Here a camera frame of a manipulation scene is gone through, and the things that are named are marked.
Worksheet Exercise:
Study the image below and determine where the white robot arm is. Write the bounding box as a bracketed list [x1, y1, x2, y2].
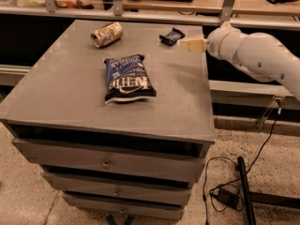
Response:
[179, 22, 300, 100]

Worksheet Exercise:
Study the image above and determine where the middle grey drawer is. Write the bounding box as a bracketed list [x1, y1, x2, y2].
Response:
[42, 172, 191, 207]

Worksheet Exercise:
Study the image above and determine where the top grey drawer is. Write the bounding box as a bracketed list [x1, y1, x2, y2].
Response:
[12, 138, 204, 183]

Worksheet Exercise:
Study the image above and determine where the bottom grey drawer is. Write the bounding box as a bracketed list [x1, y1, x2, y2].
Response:
[63, 193, 184, 220]

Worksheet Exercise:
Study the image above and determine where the crushed gold soda can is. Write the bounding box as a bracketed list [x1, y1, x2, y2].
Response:
[91, 22, 123, 48]

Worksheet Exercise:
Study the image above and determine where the dark blue rxbar wrapper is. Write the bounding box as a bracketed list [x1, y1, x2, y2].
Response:
[159, 28, 186, 46]

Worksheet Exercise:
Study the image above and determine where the right metal rail bracket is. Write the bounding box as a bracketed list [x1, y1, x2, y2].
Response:
[219, 0, 235, 22]

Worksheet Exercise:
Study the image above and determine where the black metal floor bar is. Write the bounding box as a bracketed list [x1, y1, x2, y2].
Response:
[237, 157, 256, 225]

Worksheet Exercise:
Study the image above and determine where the blue kettle chips bag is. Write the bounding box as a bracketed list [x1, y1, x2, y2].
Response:
[104, 54, 157, 104]

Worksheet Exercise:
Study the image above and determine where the grey drawer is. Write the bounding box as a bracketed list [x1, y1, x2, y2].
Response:
[42, 172, 191, 207]
[12, 138, 204, 183]
[63, 193, 184, 220]

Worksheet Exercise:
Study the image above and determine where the grey drawer cabinet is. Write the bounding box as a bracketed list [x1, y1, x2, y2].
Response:
[1, 20, 215, 210]

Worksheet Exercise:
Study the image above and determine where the black power cable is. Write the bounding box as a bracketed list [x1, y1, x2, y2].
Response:
[202, 98, 282, 225]

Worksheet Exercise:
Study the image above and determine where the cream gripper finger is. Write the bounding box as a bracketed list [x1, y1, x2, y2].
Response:
[180, 37, 207, 53]

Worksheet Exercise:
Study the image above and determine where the black power adapter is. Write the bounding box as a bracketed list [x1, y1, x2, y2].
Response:
[217, 188, 239, 209]

